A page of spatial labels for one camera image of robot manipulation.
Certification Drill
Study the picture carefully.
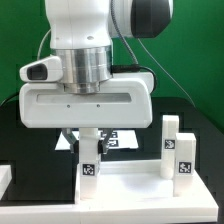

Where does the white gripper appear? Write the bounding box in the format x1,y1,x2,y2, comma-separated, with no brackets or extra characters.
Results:
19,72,154,154

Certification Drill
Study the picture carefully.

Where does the white desk top tray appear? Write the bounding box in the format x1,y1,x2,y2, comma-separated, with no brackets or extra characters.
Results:
74,159,201,204

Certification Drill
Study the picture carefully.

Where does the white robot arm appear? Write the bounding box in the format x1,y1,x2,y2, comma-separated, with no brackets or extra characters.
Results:
19,0,173,152

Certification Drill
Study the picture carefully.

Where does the tag marker sheet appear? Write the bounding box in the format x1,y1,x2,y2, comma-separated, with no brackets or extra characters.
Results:
55,130,138,151

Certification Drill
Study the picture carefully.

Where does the white block left edge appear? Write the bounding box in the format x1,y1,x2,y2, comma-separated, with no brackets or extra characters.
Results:
0,165,12,200

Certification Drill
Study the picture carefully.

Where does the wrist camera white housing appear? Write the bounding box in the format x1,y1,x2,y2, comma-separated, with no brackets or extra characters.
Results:
19,56,63,83

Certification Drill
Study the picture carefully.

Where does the grey camera cable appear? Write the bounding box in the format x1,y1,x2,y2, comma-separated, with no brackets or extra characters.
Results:
37,28,53,61

